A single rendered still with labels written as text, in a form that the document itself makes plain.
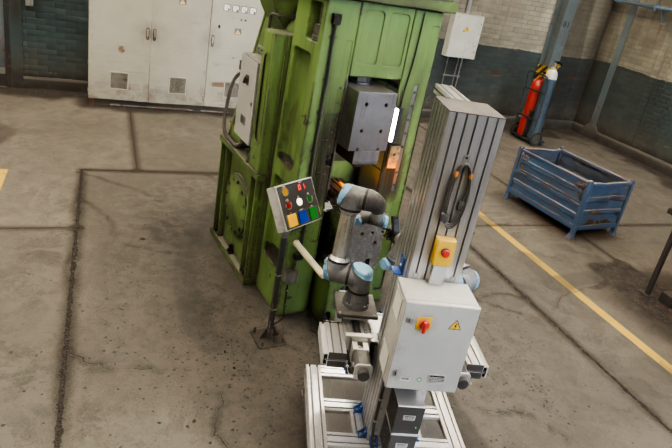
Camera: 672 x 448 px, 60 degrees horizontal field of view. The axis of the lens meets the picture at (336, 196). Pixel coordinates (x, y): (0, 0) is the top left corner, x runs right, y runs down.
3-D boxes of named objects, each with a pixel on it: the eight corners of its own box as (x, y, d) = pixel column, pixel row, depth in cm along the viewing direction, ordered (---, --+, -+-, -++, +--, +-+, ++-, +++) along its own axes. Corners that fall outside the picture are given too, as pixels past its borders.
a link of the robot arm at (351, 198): (345, 289, 307) (367, 191, 293) (318, 281, 309) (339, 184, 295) (350, 281, 318) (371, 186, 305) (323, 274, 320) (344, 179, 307)
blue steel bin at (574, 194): (616, 235, 702) (638, 181, 675) (569, 239, 666) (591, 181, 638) (545, 194, 799) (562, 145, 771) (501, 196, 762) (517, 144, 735)
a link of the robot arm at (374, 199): (390, 191, 294) (390, 214, 341) (369, 186, 296) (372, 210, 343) (384, 212, 292) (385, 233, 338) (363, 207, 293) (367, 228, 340)
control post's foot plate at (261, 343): (288, 345, 404) (290, 334, 400) (258, 350, 393) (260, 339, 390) (276, 326, 421) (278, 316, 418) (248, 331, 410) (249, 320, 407)
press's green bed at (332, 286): (364, 320, 448) (375, 267, 430) (320, 327, 430) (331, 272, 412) (331, 281, 491) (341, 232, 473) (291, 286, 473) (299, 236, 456)
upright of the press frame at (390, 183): (380, 301, 476) (448, 12, 389) (352, 305, 463) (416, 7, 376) (354, 273, 511) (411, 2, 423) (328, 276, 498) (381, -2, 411)
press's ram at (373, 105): (396, 151, 400) (408, 94, 385) (347, 151, 381) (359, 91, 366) (366, 131, 433) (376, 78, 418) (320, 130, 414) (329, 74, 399)
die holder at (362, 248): (376, 267, 430) (388, 213, 413) (331, 273, 411) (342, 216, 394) (341, 232, 474) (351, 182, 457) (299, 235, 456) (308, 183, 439)
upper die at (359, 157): (377, 164, 397) (379, 151, 393) (351, 164, 387) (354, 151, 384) (348, 143, 430) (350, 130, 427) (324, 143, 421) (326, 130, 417)
